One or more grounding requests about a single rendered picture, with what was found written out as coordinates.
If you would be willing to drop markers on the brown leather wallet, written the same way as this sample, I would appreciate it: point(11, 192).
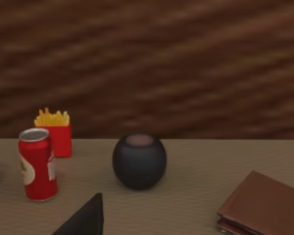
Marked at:
point(264, 205)

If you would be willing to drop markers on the black round smart speaker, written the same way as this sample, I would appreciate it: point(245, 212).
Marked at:
point(139, 161)

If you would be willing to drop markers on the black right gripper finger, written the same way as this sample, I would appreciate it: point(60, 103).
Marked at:
point(88, 218)

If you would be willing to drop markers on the red soda can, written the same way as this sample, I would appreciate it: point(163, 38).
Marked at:
point(38, 166)

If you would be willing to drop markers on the red box of french fries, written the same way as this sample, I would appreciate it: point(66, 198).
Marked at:
point(57, 137)

